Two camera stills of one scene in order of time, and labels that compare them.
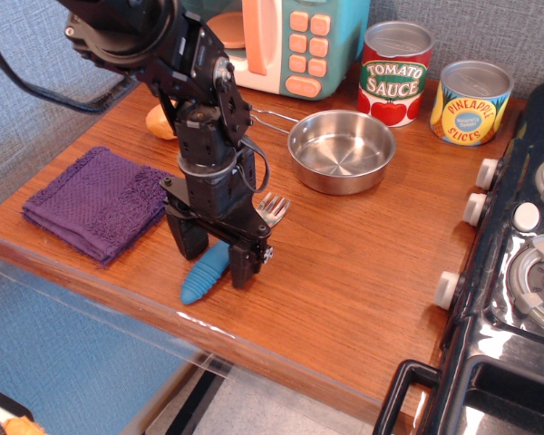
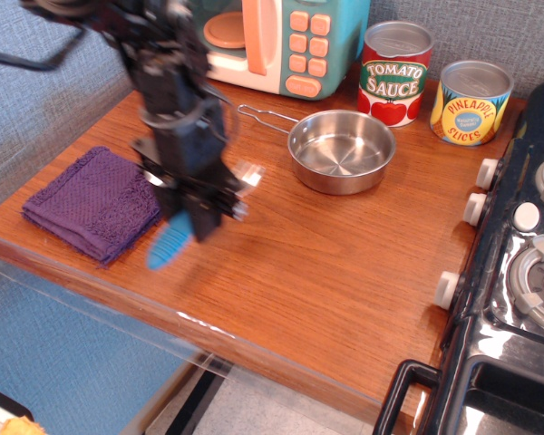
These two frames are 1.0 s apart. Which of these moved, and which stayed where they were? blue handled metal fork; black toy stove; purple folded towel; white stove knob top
Moved: blue handled metal fork
Stayed: white stove knob top; purple folded towel; black toy stove
